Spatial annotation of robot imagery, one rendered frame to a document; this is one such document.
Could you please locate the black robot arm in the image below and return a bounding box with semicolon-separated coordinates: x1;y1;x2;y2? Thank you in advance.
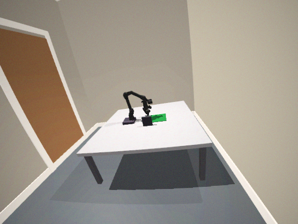
123;91;152;120

